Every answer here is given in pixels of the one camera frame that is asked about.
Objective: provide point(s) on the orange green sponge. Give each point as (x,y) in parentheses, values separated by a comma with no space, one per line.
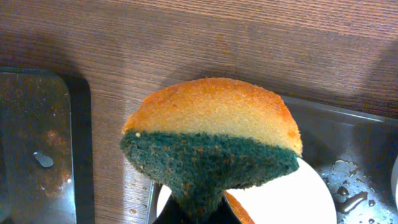
(205,138)

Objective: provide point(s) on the white plate with ketchup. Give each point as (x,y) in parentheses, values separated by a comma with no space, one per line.
(300,197)

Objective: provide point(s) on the small black tray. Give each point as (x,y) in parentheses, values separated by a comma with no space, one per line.
(46,148)

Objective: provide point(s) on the large brown tray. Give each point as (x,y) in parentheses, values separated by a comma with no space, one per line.
(354,154)

